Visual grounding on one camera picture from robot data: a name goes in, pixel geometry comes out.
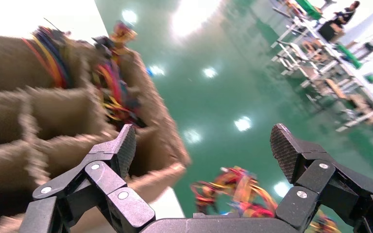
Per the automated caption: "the person in dark clothes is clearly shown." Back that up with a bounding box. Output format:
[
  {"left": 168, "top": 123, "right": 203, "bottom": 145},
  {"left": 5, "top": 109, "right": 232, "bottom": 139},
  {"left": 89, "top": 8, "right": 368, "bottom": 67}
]
[{"left": 318, "top": 0, "right": 361, "bottom": 43}]

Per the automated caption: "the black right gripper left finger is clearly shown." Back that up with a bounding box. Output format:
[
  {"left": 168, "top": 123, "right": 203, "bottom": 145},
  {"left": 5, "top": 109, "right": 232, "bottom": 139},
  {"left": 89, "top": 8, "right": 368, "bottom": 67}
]
[{"left": 19, "top": 123, "right": 156, "bottom": 233}]

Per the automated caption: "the long workbench row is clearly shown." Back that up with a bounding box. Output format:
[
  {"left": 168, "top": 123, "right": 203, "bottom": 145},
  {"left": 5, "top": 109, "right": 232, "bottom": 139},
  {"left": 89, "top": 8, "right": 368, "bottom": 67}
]
[{"left": 271, "top": 0, "right": 373, "bottom": 135}]

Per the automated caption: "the brown cardboard divider box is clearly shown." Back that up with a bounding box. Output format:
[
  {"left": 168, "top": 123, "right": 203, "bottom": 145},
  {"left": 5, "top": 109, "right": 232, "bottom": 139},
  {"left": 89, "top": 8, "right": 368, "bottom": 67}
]
[{"left": 0, "top": 32, "right": 193, "bottom": 233}]

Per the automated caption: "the red orange wire bundle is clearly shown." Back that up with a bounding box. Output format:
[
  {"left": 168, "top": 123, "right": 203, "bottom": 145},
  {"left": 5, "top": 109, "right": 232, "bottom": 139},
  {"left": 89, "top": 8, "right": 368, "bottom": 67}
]
[
  {"left": 91, "top": 20, "right": 139, "bottom": 65},
  {"left": 308, "top": 208, "right": 342, "bottom": 233}
]

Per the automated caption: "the large red yellow wire bundle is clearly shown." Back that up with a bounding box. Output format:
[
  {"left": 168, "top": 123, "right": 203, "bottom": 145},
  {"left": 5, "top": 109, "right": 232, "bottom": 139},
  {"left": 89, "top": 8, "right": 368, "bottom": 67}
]
[{"left": 190, "top": 166, "right": 279, "bottom": 220}]

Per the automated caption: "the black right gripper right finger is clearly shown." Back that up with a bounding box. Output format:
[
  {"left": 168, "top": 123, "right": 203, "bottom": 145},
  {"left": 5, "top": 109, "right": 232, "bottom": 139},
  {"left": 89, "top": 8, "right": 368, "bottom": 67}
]
[{"left": 269, "top": 123, "right": 373, "bottom": 233}]

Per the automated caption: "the multicolour wire bundle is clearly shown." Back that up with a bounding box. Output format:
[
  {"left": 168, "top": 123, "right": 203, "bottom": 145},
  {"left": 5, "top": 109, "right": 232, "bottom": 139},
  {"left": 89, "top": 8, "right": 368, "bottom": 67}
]
[
  {"left": 93, "top": 63, "right": 149, "bottom": 130},
  {"left": 21, "top": 25, "right": 73, "bottom": 89}
]

